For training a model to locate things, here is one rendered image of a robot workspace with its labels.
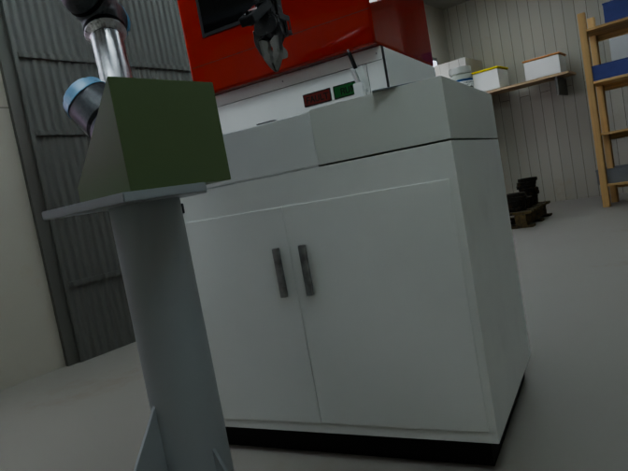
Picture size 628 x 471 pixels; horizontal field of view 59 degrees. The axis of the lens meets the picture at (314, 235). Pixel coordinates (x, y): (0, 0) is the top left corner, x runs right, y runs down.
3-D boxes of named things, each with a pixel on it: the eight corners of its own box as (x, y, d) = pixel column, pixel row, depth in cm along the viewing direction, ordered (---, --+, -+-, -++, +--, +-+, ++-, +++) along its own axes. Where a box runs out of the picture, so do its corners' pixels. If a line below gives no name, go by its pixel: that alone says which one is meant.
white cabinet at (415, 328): (293, 376, 234) (258, 186, 228) (534, 378, 188) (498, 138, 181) (195, 450, 178) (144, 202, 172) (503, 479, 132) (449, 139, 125)
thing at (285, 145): (182, 194, 178) (174, 151, 177) (334, 164, 152) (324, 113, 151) (162, 197, 170) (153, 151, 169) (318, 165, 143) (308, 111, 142)
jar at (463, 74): (455, 101, 182) (450, 72, 182) (477, 95, 179) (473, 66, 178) (450, 99, 176) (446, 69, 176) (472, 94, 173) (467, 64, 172)
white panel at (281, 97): (223, 192, 239) (206, 99, 236) (401, 157, 200) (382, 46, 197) (220, 192, 237) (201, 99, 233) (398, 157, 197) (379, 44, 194)
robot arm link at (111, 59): (94, 149, 137) (62, -10, 156) (130, 172, 150) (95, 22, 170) (136, 130, 135) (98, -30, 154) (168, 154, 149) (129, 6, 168)
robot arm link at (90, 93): (75, 130, 124) (46, 98, 129) (111, 154, 137) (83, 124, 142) (112, 92, 124) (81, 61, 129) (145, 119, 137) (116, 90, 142)
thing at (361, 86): (363, 113, 170) (355, 69, 169) (375, 110, 169) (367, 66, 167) (355, 112, 165) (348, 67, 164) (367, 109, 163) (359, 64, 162)
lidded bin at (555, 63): (568, 74, 720) (565, 53, 718) (562, 72, 690) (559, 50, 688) (533, 83, 748) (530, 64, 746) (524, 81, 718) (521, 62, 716)
